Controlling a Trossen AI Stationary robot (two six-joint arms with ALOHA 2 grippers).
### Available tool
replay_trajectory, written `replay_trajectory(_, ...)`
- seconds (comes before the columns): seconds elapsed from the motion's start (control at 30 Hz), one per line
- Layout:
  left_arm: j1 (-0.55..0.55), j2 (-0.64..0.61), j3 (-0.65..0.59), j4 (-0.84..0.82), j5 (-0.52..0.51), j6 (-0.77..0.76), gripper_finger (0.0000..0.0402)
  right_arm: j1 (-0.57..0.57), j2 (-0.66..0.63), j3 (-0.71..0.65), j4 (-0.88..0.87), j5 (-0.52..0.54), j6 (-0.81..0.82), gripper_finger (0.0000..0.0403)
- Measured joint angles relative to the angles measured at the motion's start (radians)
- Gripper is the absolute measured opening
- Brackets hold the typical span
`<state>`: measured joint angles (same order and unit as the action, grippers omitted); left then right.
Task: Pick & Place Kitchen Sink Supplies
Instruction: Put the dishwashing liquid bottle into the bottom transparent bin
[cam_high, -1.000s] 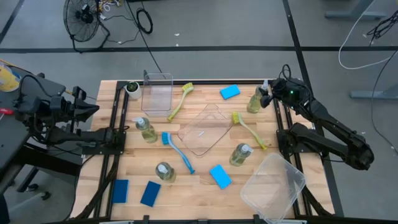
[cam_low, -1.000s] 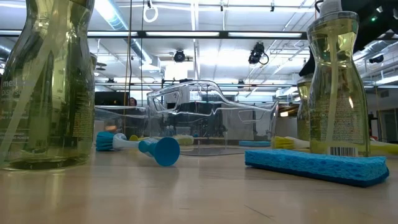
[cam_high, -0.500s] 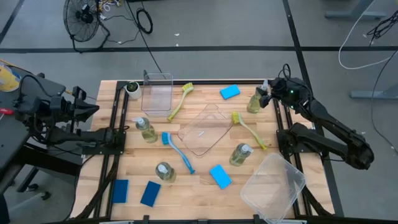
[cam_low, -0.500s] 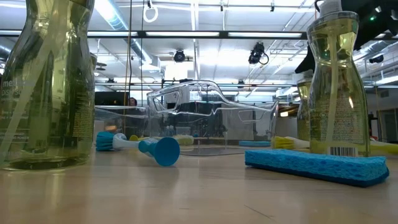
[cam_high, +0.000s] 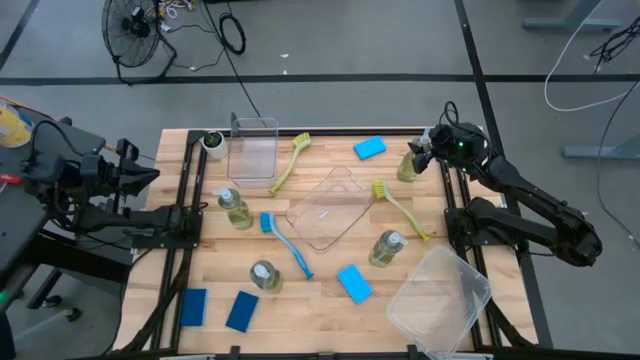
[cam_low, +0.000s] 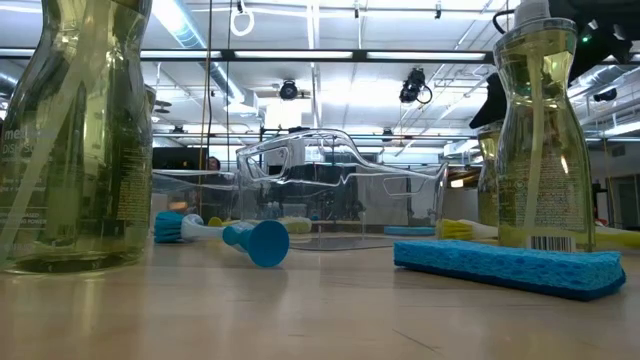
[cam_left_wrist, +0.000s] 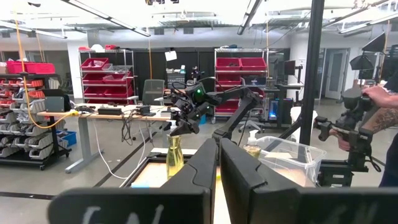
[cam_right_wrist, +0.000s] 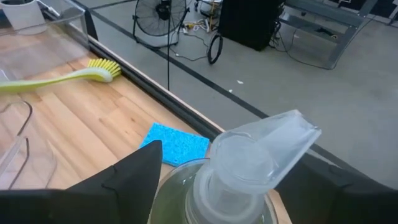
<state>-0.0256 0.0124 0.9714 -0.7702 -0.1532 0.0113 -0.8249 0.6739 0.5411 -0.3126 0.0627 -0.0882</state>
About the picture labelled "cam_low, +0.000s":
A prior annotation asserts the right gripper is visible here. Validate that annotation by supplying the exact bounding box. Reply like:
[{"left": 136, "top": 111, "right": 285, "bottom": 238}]
[{"left": 468, "top": 0, "right": 640, "bottom": 130}]

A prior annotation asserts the clear yellow-green soap pump bottle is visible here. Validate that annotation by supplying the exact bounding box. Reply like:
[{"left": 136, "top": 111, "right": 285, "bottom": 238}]
[{"left": 475, "top": 119, "right": 506, "bottom": 229}]

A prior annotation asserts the soap bottle with barcode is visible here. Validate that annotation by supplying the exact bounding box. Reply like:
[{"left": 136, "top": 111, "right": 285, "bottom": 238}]
[{"left": 492, "top": 0, "right": 597, "bottom": 253}]

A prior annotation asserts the blue dish brush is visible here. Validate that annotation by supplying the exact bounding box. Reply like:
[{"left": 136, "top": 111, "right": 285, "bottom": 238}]
[{"left": 153, "top": 210, "right": 291, "bottom": 269}]

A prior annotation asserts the soap bottle with method label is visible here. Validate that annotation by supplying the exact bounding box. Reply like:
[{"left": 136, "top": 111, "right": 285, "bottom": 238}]
[{"left": 0, "top": 0, "right": 155, "bottom": 275}]

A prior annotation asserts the black overhead light bar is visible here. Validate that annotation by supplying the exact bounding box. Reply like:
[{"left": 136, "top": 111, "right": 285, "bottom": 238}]
[{"left": 0, "top": 47, "right": 496, "bottom": 65}]

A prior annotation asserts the small clear plastic bin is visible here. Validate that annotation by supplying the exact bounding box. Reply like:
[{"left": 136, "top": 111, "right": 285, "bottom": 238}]
[{"left": 151, "top": 168, "right": 240, "bottom": 229}]

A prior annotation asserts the black monitor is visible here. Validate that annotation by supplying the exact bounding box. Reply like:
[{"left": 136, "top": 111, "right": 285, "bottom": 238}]
[{"left": 152, "top": 146, "right": 209, "bottom": 171}]

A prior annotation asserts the black ceiling camera with cable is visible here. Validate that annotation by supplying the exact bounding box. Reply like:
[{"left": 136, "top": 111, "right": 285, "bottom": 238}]
[{"left": 398, "top": 67, "right": 434, "bottom": 105}]

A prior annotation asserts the clear handled caddy bin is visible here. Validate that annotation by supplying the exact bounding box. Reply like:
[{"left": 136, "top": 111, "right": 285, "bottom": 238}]
[{"left": 234, "top": 128, "right": 449, "bottom": 251}]

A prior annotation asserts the white hanging ring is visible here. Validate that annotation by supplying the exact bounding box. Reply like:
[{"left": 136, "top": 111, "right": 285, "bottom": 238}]
[{"left": 229, "top": 7, "right": 256, "bottom": 38}]

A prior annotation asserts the black hanging cable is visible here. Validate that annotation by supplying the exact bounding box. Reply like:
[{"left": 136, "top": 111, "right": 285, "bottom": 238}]
[
  {"left": 204, "top": 0, "right": 214, "bottom": 166},
  {"left": 225, "top": 0, "right": 233, "bottom": 166}
]

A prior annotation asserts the silver ventilation duct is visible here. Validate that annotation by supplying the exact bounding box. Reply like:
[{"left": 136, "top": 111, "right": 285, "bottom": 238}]
[{"left": 149, "top": 0, "right": 261, "bottom": 116}]

